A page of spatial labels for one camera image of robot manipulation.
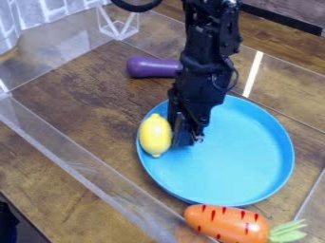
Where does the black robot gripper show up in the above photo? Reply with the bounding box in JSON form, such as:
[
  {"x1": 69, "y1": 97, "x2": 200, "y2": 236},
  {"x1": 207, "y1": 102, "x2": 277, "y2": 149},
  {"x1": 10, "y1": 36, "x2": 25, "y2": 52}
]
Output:
[{"x1": 168, "y1": 53, "x2": 239, "y2": 147}]

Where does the yellow toy lemon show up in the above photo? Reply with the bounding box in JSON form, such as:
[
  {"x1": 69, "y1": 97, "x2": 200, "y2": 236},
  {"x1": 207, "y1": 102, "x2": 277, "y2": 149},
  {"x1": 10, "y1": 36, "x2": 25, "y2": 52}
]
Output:
[{"x1": 138, "y1": 113, "x2": 173, "y2": 158}]

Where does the blue plastic plate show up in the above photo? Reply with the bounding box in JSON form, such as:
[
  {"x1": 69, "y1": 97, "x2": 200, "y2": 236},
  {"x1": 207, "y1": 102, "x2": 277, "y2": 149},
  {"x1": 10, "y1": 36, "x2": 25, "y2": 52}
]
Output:
[{"x1": 138, "y1": 96, "x2": 295, "y2": 207}]

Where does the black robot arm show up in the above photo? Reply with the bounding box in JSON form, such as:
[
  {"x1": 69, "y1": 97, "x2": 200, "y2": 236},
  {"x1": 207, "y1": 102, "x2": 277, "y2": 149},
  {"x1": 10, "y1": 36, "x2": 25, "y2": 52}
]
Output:
[{"x1": 168, "y1": 0, "x2": 243, "y2": 147}]

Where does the orange toy carrot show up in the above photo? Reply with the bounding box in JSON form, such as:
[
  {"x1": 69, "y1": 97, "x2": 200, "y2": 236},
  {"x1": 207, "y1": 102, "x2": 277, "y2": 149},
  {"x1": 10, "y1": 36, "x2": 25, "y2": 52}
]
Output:
[{"x1": 185, "y1": 204, "x2": 308, "y2": 243}]

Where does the purple toy eggplant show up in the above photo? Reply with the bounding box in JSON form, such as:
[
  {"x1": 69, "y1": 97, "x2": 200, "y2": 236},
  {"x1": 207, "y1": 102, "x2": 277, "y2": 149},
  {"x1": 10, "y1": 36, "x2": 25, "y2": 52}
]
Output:
[{"x1": 126, "y1": 55, "x2": 184, "y2": 78}]

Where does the clear acrylic enclosure wall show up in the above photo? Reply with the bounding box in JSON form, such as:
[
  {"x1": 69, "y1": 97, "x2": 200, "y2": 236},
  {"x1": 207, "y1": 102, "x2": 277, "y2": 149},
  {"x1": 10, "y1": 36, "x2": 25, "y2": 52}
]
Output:
[{"x1": 0, "y1": 9, "x2": 325, "y2": 243}]

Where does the black cable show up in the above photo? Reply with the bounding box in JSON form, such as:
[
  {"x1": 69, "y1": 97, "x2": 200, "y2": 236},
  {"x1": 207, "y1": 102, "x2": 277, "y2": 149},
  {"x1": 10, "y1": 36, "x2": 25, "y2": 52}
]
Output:
[{"x1": 112, "y1": 0, "x2": 164, "y2": 13}]

